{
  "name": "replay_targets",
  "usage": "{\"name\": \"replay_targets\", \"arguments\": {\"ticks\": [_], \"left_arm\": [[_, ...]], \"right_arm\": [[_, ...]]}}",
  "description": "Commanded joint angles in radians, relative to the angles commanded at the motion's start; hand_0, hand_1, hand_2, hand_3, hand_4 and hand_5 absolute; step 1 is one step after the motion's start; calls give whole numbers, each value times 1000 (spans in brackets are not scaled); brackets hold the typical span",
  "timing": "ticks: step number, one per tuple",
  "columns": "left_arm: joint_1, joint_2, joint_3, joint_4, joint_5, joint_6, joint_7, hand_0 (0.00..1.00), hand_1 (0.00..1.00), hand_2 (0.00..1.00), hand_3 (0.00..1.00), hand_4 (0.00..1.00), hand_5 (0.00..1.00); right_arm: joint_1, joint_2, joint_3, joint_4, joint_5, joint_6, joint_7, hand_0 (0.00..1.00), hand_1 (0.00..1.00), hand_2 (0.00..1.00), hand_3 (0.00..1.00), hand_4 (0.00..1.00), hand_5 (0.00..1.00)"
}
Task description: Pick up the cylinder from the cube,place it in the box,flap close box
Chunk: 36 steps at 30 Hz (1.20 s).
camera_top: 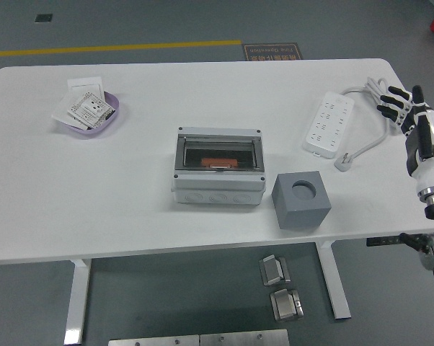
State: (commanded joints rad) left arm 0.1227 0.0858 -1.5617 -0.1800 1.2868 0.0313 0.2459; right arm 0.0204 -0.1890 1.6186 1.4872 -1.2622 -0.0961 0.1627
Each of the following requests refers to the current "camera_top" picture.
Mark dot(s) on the orange cylinder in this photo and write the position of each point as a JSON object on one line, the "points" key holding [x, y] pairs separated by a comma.
{"points": [[217, 161]]}

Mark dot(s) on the grey junction box clear lid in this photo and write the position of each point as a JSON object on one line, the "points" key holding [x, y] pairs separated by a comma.
{"points": [[217, 191]]}

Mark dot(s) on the grey cube with round hole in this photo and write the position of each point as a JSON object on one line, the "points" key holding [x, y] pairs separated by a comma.
{"points": [[300, 216]]}

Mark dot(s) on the white power strip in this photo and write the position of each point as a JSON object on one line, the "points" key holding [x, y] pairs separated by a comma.
{"points": [[328, 122]]}

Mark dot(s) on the white table leg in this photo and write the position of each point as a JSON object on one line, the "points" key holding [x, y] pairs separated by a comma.
{"points": [[76, 306], [341, 302]]}

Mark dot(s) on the brown floor sign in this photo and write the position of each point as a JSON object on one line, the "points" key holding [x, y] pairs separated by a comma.
{"points": [[271, 52]]}

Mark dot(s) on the small metal block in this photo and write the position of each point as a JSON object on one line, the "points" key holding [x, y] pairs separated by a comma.
{"points": [[273, 272], [285, 306]]}

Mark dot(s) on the purple plastic tray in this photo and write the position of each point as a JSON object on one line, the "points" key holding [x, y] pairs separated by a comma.
{"points": [[91, 132]]}

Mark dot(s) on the printed white socket panel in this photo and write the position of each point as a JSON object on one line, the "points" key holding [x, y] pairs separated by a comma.
{"points": [[91, 108]]}

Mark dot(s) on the plain white panel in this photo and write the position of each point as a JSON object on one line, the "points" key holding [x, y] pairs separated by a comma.
{"points": [[62, 110]]}

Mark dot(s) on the black floor hatch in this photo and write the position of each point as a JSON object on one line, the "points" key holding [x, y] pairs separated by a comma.
{"points": [[43, 18]]}

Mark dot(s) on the metal base plate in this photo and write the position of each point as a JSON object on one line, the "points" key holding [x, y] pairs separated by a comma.
{"points": [[244, 338], [152, 341]]}

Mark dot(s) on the white wall switch plate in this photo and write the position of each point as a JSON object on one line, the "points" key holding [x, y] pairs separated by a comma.
{"points": [[83, 84]]}

